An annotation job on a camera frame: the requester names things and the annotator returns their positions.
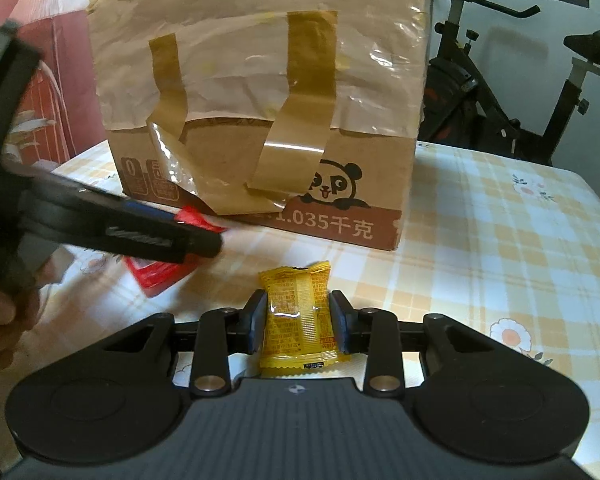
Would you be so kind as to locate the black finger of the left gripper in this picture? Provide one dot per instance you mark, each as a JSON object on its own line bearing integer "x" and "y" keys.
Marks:
{"x": 130, "y": 224}

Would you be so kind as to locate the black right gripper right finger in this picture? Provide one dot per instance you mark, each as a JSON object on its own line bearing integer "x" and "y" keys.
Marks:
{"x": 375, "y": 333}

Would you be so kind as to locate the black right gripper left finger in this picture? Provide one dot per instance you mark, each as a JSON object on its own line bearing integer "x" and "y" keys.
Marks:
{"x": 221, "y": 333}

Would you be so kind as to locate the small yellow snack packet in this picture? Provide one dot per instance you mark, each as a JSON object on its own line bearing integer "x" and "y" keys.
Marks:
{"x": 298, "y": 335}

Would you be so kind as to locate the person's left hand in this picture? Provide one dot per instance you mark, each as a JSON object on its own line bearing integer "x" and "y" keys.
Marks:
{"x": 17, "y": 315}

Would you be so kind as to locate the checkered tablecloth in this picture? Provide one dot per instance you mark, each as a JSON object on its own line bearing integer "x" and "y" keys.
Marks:
{"x": 509, "y": 248}

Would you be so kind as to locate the black exercise bike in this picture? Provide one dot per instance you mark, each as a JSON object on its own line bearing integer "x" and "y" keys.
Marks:
{"x": 526, "y": 63}

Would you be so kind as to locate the brown cardboard box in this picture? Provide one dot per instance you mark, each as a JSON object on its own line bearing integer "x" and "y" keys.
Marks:
{"x": 297, "y": 114}

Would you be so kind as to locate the red wire chair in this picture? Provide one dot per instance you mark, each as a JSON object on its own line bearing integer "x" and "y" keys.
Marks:
{"x": 37, "y": 136}

